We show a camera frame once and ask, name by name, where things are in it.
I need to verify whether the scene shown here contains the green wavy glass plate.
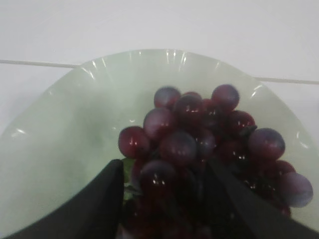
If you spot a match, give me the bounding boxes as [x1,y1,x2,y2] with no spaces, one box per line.
[0,49,319,238]

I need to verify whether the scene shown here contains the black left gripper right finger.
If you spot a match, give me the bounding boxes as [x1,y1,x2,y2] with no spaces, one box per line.
[204,159,319,239]

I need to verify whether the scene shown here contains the purple grape bunch with leaf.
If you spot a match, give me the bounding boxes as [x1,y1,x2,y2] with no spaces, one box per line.
[116,84,314,239]

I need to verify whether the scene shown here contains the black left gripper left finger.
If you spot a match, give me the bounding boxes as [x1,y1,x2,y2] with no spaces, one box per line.
[9,159,124,239]

